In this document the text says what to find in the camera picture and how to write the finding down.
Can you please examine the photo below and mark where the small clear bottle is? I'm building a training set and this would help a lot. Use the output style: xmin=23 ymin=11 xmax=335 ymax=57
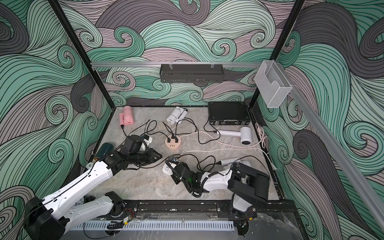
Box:
xmin=86 ymin=162 xmax=94 ymax=170

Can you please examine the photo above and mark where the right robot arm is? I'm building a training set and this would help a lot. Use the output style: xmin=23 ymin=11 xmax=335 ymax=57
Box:
xmin=166 ymin=160 xmax=270 ymax=213

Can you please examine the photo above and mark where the black ribbed carrying case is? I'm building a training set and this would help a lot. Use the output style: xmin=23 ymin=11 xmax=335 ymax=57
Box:
xmin=208 ymin=102 xmax=251 ymax=126

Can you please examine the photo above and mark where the white hair dryer straight handle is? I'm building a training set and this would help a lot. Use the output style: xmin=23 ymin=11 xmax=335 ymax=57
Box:
xmin=217 ymin=127 xmax=253 ymax=146

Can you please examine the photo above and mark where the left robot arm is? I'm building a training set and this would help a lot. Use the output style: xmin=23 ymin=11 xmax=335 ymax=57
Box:
xmin=24 ymin=135 xmax=163 ymax=240

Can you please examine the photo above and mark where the aluminium wall rail back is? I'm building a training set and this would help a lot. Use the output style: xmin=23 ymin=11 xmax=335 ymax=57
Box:
xmin=90 ymin=61 xmax=262 ymax=69

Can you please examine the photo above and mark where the black left corner post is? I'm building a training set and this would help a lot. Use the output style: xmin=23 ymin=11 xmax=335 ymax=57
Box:
xmin=48 ymin=0 xmax=116 ymax=110

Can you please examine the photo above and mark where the dark green hair dryer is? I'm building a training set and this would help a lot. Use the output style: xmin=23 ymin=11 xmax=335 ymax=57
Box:
xmin=94 ymin=143 xmax=114 ymax=161

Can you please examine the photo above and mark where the black cable of pink dryer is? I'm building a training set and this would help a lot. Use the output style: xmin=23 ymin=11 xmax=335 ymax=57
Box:
xmin=119 ymin=119 xmax=170 ymax=143

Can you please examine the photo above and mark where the aluminium wall rail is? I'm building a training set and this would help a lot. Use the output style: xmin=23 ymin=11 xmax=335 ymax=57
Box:
xmin=90 ymin=61 xmax=262 ymax=69
xmin=274 ymin=61 xmax=384 ymax=232

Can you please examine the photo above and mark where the black wall shelf tray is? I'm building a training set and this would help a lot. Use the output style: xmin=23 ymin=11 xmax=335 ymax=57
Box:
xmin=160 ymin=65 xmax=224 ymax=84

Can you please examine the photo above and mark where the pink power strip cable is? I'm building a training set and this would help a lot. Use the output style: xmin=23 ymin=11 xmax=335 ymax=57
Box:
xmin=179 ymin=122 xmax=272 ymax=149

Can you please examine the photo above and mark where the white square power strip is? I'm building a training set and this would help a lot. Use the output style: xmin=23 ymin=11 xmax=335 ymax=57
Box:
xmin=163 ymin=164 xmax=173 ymax=176

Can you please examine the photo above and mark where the aluminium wall rail right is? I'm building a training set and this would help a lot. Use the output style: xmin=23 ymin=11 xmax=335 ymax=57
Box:
xmin=274 ymin=61 xmax=384 ymax=232

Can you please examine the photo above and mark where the pink hair dryer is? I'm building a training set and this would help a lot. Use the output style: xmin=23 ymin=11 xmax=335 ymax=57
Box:
xmin=119 ymin=106 xmax=134 ymax=128

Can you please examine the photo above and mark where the white folded hair dryer front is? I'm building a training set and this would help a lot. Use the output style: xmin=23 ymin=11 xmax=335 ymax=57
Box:
xmin=220 ymin=158 xmax=251 ymax=167

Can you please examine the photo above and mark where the black cable of front dryer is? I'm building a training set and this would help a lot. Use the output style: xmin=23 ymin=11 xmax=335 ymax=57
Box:
xmin=176 ymin=154 xmax=271 ymax=178

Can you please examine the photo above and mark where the black corner frame post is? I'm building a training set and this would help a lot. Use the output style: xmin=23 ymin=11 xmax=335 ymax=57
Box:
xmin=249 ymin=1 xmax=305 ymax=109

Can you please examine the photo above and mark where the black cable of green dryer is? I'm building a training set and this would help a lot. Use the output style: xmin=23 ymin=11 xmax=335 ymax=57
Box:
xmin=122 ymin=153 xmax=182 ymax=170

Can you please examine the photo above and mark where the round pink power strip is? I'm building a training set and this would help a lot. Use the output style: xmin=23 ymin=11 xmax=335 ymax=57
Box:
xmin=165 ymin=135 xmax=182 ymax=151

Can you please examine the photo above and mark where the white slotted cable duct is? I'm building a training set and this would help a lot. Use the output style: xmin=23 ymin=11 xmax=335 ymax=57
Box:
xmin=72 ymin=220 xmax=235 ymax=232

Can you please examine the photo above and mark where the white power strip cable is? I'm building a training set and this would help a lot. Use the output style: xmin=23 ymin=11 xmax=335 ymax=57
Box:
xmin=179 ymin=146 xmax=278 ymax=170

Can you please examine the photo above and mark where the clear plastic wall holder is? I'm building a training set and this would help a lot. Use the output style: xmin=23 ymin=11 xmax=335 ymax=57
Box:
xmin=254 ymin=61 xmax=292 ymax=109

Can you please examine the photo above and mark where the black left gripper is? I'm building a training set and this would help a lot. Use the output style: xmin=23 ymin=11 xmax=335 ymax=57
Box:
xmin=128 ymin=148 xmax=163 ymax=166

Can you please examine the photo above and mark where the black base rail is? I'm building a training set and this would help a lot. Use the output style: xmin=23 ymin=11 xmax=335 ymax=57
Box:
xmin=122 ymin=200 xmax=299 ymax=221

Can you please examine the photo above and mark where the black cable of white dryer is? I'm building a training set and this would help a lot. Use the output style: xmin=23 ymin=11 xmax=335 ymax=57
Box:
xmin=175 ymin=117 xmax=222 ymax=145

